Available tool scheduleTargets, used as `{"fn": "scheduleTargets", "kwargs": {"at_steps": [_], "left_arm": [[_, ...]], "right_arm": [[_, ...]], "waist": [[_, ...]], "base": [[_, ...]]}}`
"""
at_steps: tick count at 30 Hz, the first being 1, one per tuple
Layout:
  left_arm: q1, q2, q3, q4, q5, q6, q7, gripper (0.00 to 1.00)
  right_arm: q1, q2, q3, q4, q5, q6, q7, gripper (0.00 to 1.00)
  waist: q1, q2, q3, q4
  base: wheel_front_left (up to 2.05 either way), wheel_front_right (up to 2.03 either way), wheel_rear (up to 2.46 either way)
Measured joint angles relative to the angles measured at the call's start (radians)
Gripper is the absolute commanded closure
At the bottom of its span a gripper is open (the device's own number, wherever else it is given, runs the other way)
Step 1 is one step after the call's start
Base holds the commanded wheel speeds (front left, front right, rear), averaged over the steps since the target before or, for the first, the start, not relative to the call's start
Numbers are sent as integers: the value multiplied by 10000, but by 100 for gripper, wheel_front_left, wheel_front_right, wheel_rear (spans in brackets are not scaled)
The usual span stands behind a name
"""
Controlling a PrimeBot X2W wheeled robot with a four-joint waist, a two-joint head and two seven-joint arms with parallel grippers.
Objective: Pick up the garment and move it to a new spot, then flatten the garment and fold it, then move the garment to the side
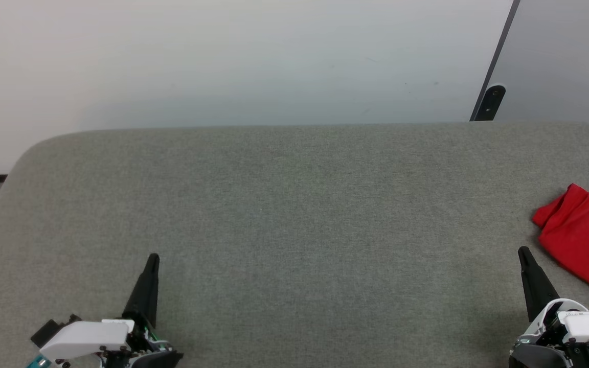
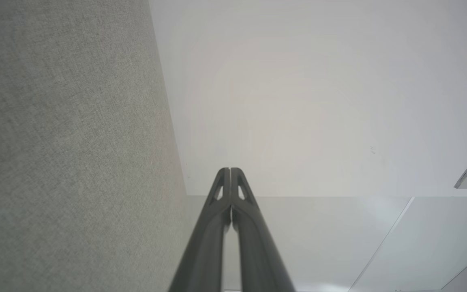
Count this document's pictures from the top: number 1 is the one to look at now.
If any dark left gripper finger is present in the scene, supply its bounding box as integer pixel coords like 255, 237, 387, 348
122, 254, 161, 328

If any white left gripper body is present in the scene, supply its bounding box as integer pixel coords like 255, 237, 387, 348
39, 318, 183, 368

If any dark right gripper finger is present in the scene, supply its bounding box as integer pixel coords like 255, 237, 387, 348
518, 246, 561, 323

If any red and white garment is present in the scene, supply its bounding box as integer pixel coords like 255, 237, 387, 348
532, 183, 589, 306

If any grey door panel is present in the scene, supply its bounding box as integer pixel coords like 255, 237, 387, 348
489, 0, 589, 131

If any dark door edge strip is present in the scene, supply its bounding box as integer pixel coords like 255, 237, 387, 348
469, 0, 522, 122

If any black door stop bracket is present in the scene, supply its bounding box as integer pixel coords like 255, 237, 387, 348
474, 85, 507, 122

